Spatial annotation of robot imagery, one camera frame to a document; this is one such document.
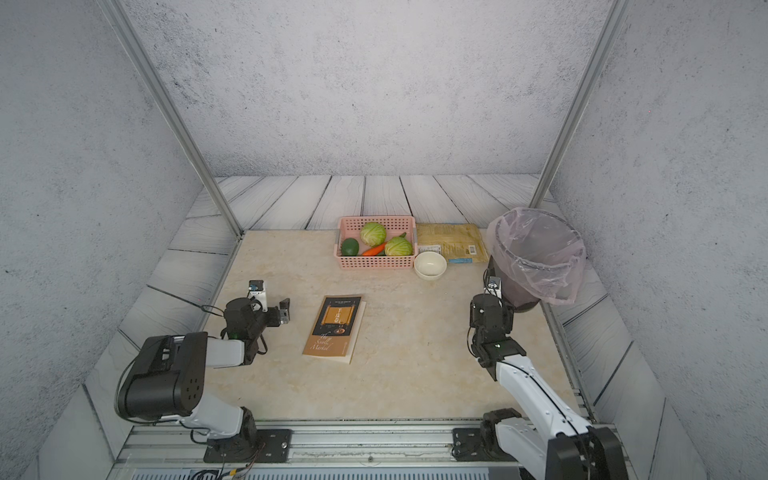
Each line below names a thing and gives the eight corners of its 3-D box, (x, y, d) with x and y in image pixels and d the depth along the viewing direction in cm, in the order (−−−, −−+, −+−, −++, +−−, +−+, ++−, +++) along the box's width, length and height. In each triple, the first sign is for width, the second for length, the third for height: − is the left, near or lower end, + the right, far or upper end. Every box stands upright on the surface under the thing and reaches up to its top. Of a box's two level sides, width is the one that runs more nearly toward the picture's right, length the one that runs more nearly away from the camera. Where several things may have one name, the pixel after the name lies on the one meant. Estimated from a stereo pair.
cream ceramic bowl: (415, 283, 106) (416, 275, 102) (414, 260, 113) (414, 251, 109) (446, 283, 106) (448, 274, 102) (443, 260, 113) (444, 251, 109)
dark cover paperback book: (307, 357, 90) (303, 350, 87) (328, 298, 104) (325, 290, 100) (351, 363, 89) (349, 357, 85) (366, 303, 102) (365, 295, 99)
